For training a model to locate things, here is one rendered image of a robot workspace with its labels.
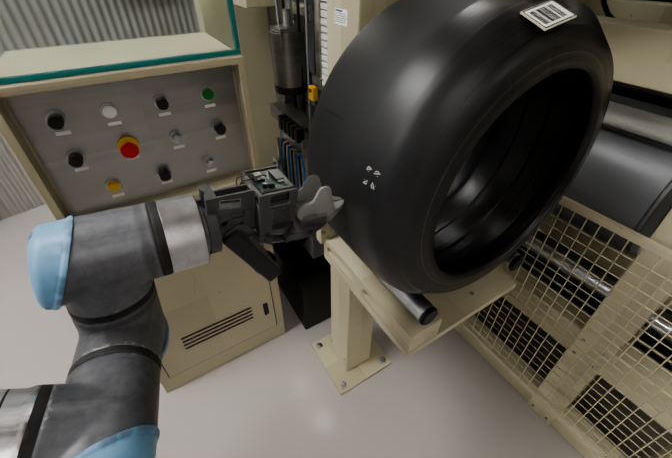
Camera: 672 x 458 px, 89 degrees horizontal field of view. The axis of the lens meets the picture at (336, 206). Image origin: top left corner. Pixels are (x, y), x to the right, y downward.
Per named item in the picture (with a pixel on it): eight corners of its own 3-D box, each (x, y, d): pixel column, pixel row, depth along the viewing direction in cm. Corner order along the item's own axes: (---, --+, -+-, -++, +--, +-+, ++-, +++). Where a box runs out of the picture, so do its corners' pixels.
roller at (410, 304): (328, 226, 91) (339, 213, 90) (338, 232, 94) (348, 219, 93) (418, 325, 67) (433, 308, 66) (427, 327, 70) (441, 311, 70)
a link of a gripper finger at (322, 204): (357, 183, 49) (300, 197, 45) (353, 217, 53) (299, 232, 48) (346, 174, 51) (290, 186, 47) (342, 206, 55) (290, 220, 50)
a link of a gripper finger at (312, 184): (346, 174, 51) (290, 186, 47) (342, 206, 55) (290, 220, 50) (335, 165, 54) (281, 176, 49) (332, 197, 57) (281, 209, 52)
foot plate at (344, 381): (310, 345, 160) (310, 342, 159) (357, 319, 172) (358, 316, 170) (341, 395, 142) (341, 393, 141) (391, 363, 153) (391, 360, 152)
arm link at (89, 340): (84, 412, 40) (45, 346, 34) (101, 333, 49) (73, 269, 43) (171, 387, 43) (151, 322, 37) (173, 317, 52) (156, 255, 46)
